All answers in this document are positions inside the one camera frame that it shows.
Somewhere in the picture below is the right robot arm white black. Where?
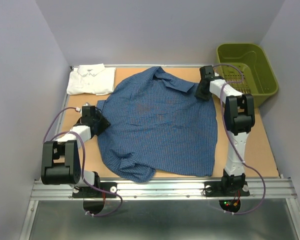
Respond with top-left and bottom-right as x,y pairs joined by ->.
195,65 -> 255,197

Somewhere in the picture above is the blue checkered long sleeve shirt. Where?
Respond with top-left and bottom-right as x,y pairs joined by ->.
96,66 -> 218,183

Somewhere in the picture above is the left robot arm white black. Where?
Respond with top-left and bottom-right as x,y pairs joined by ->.
40,104 -> 111,197

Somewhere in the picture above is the aluminium mounting rail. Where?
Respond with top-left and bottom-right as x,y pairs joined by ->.
30,177 -> 298,201

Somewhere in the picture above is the green plastic basket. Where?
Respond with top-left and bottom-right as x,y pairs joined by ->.
216,43 -> 279,108

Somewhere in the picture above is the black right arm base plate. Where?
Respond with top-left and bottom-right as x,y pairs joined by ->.
202,180 -> 250,198

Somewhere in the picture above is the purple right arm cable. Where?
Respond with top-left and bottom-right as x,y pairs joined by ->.
212,64 -> 267,216

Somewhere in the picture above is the folded white shirt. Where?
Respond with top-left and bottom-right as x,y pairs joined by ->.
66,63 -> 116,96

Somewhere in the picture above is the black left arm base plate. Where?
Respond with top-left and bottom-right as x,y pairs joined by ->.
72,182 -> 117,199

